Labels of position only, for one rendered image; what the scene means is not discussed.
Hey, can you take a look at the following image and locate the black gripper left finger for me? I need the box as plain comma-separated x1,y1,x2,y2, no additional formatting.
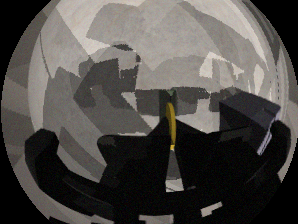
97,116,170,183

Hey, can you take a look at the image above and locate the gold coin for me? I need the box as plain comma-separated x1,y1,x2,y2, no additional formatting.
165,103,176,149

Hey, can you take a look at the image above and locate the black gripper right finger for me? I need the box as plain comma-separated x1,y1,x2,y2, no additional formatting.
174,119,251,190

